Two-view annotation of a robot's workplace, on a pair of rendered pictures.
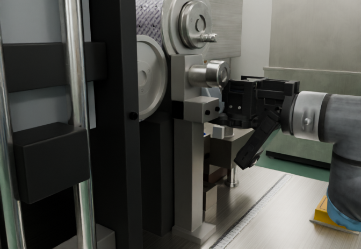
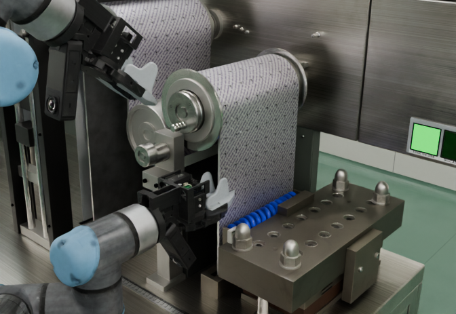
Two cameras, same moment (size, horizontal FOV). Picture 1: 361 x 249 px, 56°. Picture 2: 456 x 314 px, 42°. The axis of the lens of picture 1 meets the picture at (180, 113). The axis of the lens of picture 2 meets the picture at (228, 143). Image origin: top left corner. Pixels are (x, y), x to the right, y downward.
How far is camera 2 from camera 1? 1.28 m
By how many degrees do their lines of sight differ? 90
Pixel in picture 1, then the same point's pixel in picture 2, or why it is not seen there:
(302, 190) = not seen: outside the picture
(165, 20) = (163, 100)
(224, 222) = (176, 299)
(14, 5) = not seen: hidden behind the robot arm
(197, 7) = (178, 97)
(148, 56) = (155, 121)
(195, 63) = (165, 142)
